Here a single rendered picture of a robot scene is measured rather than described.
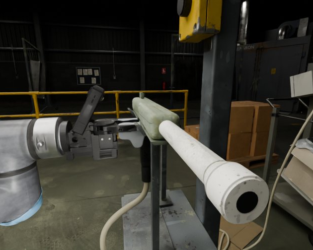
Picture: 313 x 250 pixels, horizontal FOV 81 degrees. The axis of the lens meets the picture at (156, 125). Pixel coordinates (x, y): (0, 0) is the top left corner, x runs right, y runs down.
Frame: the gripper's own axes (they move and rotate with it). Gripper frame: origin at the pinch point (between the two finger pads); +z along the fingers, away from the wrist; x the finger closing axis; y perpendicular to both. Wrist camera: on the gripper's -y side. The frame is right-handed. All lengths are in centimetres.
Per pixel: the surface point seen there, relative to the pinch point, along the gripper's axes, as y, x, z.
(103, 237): 31.2, -0.5, -13.9
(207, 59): -14.7, -0.1, 14.9
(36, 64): -71, -576, -222
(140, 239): 29.5, 4.5, -4.2
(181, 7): -25.6, 0.9, 7.5
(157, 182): 10.4, 10.8, -1.0
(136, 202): 21.9, -0.3, -4.5
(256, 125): 50, -165, 176
